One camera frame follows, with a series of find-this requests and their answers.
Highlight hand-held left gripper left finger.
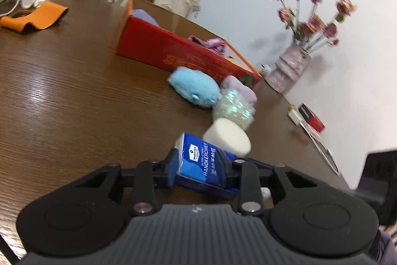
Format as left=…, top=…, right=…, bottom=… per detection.
left=73, top=149, right=180, bottom=216

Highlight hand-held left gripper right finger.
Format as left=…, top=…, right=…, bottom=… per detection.
left=225, top=158, right=324, bottom=217

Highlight blue tissue packet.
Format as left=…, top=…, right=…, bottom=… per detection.
left=174, top=132, right=241, bottom=200

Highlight white round sponge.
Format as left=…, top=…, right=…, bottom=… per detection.
left=203, top=118, right=252, bottom=157

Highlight iridescent green pouch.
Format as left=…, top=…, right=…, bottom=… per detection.
left=212, top=90, right=255, bottom=130

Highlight light purple plush cloth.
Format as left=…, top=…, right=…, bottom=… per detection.
left=221, top=76, right=258, bottom=107

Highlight blue plush toy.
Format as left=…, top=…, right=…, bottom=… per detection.
left=168, top=66, right=222, bottom=106

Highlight red cardboard box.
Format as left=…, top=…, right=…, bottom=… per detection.
left=115, top=0, right=263, bottom=88

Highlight pink cloth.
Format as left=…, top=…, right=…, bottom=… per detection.
left=186, top=35, right=227, bottom=55

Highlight purple towel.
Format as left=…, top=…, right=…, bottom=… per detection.
left=132, top=9, right=160, bottom=27

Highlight person's right forearm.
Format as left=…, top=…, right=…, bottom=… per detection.
left=377, top=228, right=397, bottom=265

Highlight white flat box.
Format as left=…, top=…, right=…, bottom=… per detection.
left=301, top=122, right=342, bottom=176

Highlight white charger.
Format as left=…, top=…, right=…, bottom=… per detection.
left=288, top=110, right=303, bottom=125

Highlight red flat box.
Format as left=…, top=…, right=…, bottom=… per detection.
left=298, top=103, right=326, bottom=133

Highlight pink textured vase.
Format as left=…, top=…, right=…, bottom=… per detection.
left=264, top=44, right=311, bottom=94

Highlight dried pink flowers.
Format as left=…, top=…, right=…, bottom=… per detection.
left=267, top=0, right=357, bottom=51

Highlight orange strap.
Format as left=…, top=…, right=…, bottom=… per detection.
left=0, top=1, right=69, bottom=33

